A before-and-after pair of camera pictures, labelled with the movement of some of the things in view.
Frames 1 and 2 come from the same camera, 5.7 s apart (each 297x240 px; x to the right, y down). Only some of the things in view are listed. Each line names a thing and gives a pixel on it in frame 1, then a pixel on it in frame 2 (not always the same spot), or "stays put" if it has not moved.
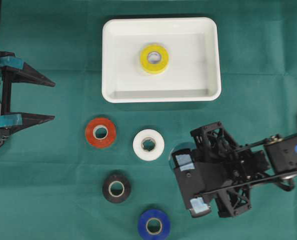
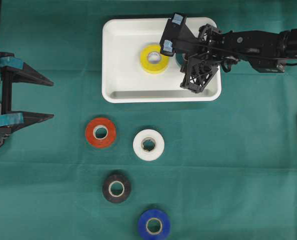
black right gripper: (241, 165) → (200, 66)
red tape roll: (90, 132) stays put
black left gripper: (2, 68) stays put
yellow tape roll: (154, 58) stays put
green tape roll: (191, 145) → (182, 58)
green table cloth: (46, 181) stays put
